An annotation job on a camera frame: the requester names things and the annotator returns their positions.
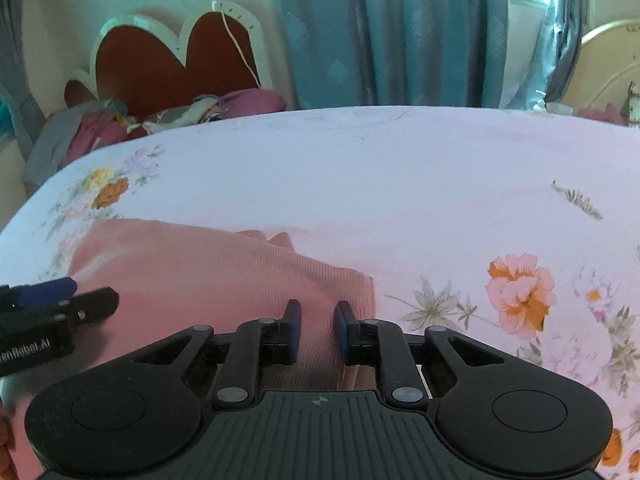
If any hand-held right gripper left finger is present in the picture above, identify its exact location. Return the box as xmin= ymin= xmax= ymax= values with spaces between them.
xmin=131 ymin=299 xmax=303 ymax=409

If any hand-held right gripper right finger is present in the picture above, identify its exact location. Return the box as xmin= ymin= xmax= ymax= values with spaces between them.
xmin=333 ymin=300 xmax=507 ymax=407

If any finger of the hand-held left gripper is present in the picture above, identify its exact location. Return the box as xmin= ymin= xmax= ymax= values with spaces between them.
xmin=59 ymin=287 xmax=120 ymax=326
xmin=0 ymin=277 xmax=79 ymax=312

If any pink knit sweater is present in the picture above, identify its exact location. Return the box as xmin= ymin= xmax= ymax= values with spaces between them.
xmin=2 ymin=217 xmax=377 ymax=480

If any pile of mixed clothes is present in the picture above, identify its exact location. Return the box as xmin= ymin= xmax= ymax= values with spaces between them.
xmin=24 ymin=88 xmax=289 ymax=183

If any floral pink bedsheet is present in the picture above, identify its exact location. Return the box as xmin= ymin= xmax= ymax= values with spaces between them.
xmin=0 ymin=105 xmax=640 ymax=480

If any grey cloth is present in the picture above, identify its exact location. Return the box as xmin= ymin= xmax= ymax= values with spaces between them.
xmin=0 ymin=0 xmax=51 ymax=197

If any red heart-shaped chair back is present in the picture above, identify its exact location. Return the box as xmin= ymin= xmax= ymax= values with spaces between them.
xmin=63 ymin=0 xmax=276 ymax=117

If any wide teal curtain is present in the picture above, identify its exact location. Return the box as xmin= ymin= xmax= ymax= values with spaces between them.
xmin=270 ymin=0 xmax=512 ymax=111

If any narrow teal curtain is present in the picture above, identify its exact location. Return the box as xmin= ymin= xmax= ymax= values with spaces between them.
xmin=510 ymin=0 xmax=597 ymax=109

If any cream wooden headboard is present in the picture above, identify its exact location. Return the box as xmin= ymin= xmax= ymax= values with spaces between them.
xmin=572 ymin=18 xmax=640 ymax=122

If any white cord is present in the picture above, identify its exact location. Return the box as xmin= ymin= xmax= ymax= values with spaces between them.
xmin=212 ymin=2 xmax=262 ymax=89

